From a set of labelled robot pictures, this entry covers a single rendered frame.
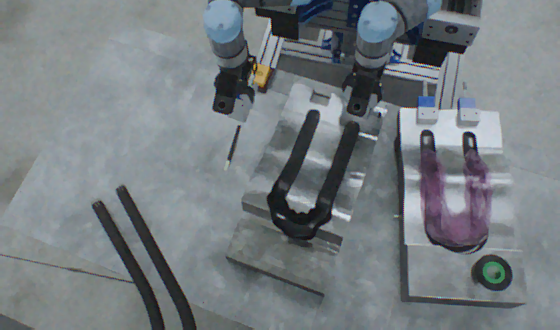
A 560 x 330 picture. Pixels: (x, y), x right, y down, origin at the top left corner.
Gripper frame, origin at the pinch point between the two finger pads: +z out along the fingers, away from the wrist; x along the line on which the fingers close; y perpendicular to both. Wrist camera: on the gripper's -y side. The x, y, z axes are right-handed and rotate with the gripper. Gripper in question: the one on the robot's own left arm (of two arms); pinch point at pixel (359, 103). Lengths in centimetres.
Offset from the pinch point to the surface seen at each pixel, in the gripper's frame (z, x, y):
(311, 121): 3.3, 10.6, -7.5
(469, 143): 6.3, -30.0, 1.9
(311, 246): 5.4, -0.5, -38.4
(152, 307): 3, 29, -65
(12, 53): 92, 176, 18
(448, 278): 0.3, -32.2, -35.3
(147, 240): 4, 38, -52
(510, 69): 91, -53, 88
